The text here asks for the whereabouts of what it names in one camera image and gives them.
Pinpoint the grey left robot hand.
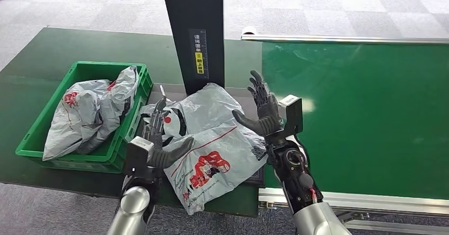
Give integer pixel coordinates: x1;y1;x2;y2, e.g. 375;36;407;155
142;96;195;169

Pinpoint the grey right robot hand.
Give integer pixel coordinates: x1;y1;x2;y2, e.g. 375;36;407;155
231;69;285;138

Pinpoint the grey mailer bag red print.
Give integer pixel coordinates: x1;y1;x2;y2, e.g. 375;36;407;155
140;83;269;216

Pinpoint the green plastic basket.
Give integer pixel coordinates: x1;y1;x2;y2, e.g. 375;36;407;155
15;60;154;174

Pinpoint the grey scale platform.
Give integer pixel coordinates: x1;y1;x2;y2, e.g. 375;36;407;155
147;83;266;188

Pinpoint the plain grey mailer bag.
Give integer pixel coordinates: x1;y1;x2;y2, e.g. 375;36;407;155
75;66;140;155

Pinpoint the yellow and black ruler label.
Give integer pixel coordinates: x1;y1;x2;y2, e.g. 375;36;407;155
188;28;210;81

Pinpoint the grey mailer bag red logo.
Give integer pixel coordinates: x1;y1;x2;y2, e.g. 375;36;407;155
42;79;113;161

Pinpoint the bright green conveyor belt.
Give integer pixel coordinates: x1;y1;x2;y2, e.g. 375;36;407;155
261;41;449;201

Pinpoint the black scale column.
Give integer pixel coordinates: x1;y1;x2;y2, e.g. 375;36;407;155
160;0;226;96

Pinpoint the dark green table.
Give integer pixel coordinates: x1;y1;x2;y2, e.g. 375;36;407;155
0;27;263;218

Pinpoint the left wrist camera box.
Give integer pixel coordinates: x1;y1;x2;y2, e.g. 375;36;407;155
123;136;156;178

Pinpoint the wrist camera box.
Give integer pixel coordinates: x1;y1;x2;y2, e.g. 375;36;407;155
123;136;156;178
278;94;304;137

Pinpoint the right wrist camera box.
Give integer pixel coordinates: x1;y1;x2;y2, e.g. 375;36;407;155
278;94;304;137

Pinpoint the silver conveyor frame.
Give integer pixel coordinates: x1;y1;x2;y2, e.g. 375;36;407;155
241;33;449;235

